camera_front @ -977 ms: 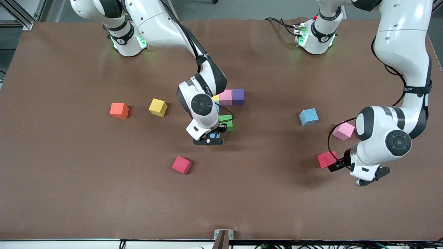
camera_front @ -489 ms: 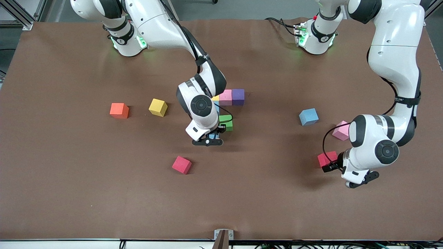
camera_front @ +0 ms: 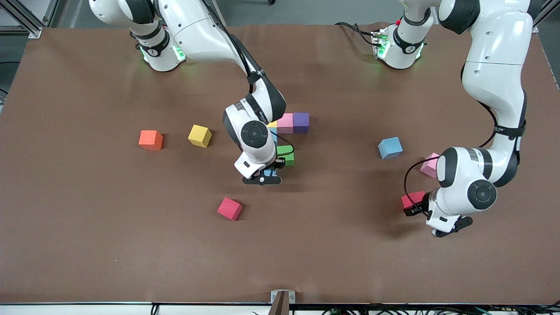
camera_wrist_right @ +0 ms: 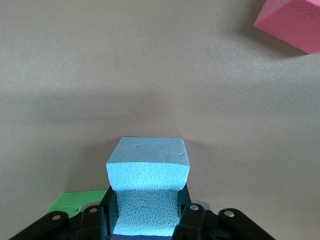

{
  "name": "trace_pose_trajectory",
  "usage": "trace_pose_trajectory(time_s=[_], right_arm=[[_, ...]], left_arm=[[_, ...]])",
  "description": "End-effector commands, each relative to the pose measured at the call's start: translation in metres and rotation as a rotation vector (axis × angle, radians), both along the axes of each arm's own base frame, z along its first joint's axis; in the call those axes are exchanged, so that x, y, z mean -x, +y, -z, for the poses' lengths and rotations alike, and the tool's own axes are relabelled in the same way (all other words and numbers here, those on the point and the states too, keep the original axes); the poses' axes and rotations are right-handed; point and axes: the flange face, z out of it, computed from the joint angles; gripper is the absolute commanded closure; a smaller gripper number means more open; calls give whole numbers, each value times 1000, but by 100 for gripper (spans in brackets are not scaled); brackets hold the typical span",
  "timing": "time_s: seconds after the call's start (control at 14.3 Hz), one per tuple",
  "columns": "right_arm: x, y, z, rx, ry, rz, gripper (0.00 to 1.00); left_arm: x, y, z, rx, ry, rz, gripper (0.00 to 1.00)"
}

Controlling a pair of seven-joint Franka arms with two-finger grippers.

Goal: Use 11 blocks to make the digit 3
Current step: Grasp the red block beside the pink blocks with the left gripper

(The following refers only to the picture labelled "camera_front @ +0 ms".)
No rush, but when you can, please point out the red foam block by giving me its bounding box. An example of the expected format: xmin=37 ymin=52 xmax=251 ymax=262
xmin=401 ymin=191 xmax=427 ymax=210
xmin=217 ymin=197 xmax=243 ymax=221

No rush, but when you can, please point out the green foam block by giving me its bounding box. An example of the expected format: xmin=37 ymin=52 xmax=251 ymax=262
xmin=276 ymin=145 xmax=295 ymax=167

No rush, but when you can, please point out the pink foam block with mark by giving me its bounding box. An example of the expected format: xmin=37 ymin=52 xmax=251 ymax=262
xmin=277 ymin=113 xmax=294 ymax=134

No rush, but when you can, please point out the purple foam block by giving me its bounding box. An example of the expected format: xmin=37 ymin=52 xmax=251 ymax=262
xmin=293 ymin=112 xmax=310 ymax=134

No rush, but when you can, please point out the brown table mat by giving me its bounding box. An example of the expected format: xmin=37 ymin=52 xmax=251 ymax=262
xmin=0 ymin=23 xmax=560 ymax=305

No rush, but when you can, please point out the orange foam block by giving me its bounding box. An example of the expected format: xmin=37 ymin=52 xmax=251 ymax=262
xmin=139 ymin=130 xmax=164 ymax=151

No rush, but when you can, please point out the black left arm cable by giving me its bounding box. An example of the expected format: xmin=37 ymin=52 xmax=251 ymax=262
xmin=403 ymin=158 xmax=439 ymax=216

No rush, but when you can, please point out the metal edge bracket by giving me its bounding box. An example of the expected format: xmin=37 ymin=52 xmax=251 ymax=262
xmin=270 ymin=290 xmax=296 ymax=315

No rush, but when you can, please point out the black left base cable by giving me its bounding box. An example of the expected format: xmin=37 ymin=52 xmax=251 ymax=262
xmin=335 ymin=21 xmax=379 ymax=46

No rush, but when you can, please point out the aluminium frame post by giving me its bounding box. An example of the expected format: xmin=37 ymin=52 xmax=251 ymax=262
xmin=0 ymin=0 xmax=60 ymax=39
xmin=524 ymin=0 xmax=560 ymax=34

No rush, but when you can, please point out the white table edge rail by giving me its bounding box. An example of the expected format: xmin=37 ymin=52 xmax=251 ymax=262
xmin=0 ymin=303 xmax=560 ymax=315

